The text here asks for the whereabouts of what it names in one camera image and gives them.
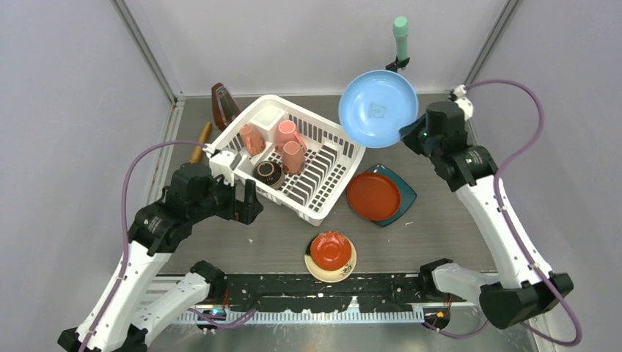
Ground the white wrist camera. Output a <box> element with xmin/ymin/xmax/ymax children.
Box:
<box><xmin>448</xmin><ymin>84</ymin><xmax>474</xmax><ymax>121</ymax></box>
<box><xmin>202</xmin><ymin>144</ymin><xmax>242</xmax><ymax>186</ymax></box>

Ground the white plastic dish rack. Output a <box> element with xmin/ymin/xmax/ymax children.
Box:
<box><xmin>203</xmin><ymin>95</ymin><xmax>365</xmax><ymax>226</ymax></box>

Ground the pink cup white inside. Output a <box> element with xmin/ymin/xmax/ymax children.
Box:
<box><xmin>275</xmin><ymin>120</ymin><xmax>307</xmax><ymax>155</ymax></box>

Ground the orange saucer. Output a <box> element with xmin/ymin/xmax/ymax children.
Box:
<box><xmin>309</xmin><ymin>231</ymin><xmax>354</xmax><ymax>271</ymax></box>

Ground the light blue plate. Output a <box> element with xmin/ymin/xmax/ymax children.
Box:
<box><xmin>337</xmin><ymin>70</ymin><xmax>419</xmax><ymax>149</ymax></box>

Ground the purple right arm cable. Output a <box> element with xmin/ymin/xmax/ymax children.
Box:
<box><xmin>423</xmin><ymin>79</ymin><xmax>583</xmax><ymax>348</ymax></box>

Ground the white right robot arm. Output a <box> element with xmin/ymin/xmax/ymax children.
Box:
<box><xmin>400</xmin><ymin>101</ymin><xmax>574</xmax><ymax>329</ymax></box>

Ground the wooden rolling pin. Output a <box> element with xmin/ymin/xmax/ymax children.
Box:
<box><xmin>189</xmin><ymin>122</ymin><xmax>213</xmax><ymax>164</ymax></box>

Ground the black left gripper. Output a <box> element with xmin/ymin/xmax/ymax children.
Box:
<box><xmin>191</xmin><ymin>169</ymin><xmax>263</xmax><ymax>223</ymax></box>

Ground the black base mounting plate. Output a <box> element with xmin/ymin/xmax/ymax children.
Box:
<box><xmin>201</xmin><ymin>273</ymin><xmax>464</xmax><ymax>313</ymax></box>

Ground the green microphone on stand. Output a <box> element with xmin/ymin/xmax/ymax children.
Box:
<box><xmin>385</xmin><ymin>16</ymin><xmax>410</xmax><ymax>73</ymax></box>

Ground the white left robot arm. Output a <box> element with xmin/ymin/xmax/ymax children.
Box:
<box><xmin>57</xmin><ymin>164</ymin><xmax>263</xmax><ymax>351</ymax></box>

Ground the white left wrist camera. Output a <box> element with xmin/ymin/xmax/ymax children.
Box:
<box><xmin>202</xmin><ymin>144</ymin><xmax>242</xmax><ymax>186</ymax></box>

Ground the cream patterned plate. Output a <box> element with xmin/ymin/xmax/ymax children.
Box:
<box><xmin>304</xmin><ymin>241</ymin><xmax>357</xmax><ymax>283</ymax></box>

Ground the dark green square plate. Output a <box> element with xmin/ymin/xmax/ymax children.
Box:
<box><xmin>365</xmin><ymin>164</ymin><xmax>417</xmax><ymax>227</ymax></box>

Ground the red round plate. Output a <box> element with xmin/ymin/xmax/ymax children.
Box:
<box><xmin>346</xmin><ymin>172</ymin><xmax>401</xmax><ymax>221</ymax></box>

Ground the pink mug with handle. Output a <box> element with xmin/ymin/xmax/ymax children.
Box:
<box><xmin>239</xmin><ymin>125</ymin><xmax>266</xmax><ymax>157</ymax></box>

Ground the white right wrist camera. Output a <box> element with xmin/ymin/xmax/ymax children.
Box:
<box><xmin>448</xmin><ymin>84</ymin><xmax>474</xmax><ymax>121</ymax></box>

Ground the brown wooden metronome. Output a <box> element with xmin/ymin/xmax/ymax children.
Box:
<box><xmin>211</xmin><ymin>83</ymin><xmax>241</xmax><ymax>131</ymax></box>

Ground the brown ceramic bowl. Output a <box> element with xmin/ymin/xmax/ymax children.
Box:
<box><xmin>253</xmin><ymin>161</ymin><xmax>285</xmax><ymax>190</ymax></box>

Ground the white mug pink handle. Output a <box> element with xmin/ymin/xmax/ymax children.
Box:
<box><xmin>282</xmin><ymin>142</ymin><xmax>305</xmax><ymax>175</ymax></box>

